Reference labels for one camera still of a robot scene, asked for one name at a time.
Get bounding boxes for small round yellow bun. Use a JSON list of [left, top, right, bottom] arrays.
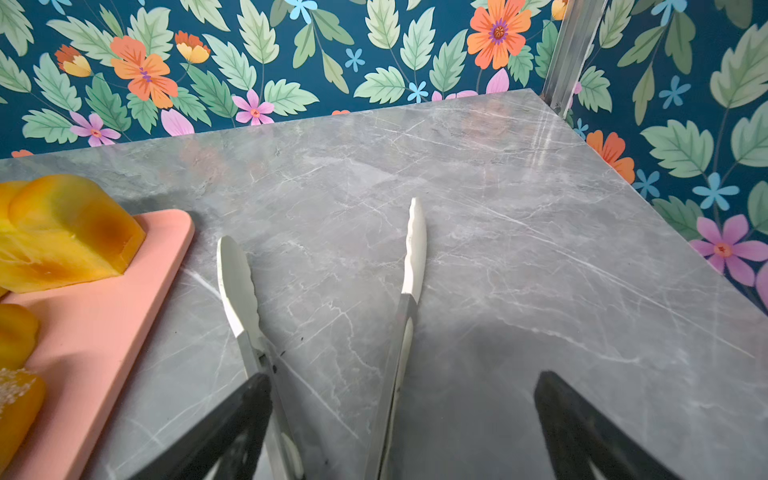
[[0, 304, 40, 369]]

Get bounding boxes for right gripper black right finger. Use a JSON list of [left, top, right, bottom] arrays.
[[534, 371, 679, 479]]

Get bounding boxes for aluminium frame post right rear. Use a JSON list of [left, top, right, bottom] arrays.
[[540, 0, 607, 118]]

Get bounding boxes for pink silicone tray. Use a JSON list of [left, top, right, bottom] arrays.
[[2, 209, 195, 479]]

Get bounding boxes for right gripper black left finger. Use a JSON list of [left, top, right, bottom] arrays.
[[133, 373, 272, 479]]

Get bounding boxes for yellow toast loaf bread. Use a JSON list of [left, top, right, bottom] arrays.
[[1, 174, 146, 293]]

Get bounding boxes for sesame seeded oval bread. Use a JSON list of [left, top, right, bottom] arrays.
[[1, 368, 46, 472]]

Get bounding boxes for steel tongs with white tips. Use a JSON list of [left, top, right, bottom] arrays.
[[213, 198, 428, 479]]

